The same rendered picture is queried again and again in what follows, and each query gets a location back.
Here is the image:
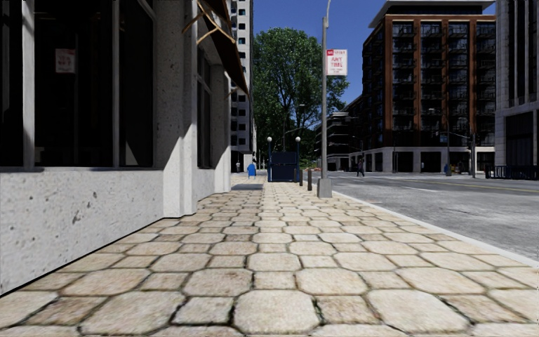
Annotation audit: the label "dark stairway railing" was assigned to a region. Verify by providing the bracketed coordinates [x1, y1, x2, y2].
[266, 136, 302, 183]

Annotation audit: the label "grey street lamp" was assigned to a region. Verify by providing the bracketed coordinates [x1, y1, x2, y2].
[317, 0, 349, 199]

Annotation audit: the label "white tower building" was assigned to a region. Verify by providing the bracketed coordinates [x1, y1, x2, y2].
[226, 0, 258, 173]

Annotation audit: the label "dark building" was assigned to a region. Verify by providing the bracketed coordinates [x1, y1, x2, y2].
[314, 95, 364, 171]

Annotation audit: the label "trees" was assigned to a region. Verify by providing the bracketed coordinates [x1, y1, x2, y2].
[252, 27, 350, 169]

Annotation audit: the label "red brick building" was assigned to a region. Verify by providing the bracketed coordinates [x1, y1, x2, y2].
[348, 0, 498, 173]

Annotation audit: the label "pale concrete building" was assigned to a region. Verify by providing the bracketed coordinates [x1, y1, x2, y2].
[0, 0, 251, 296]

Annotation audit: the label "traffic light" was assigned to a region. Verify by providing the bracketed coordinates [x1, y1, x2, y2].
[439, 130, 477, 179]

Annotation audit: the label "pale stone building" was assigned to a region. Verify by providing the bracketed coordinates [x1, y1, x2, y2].
[494, 0, 539, 168]

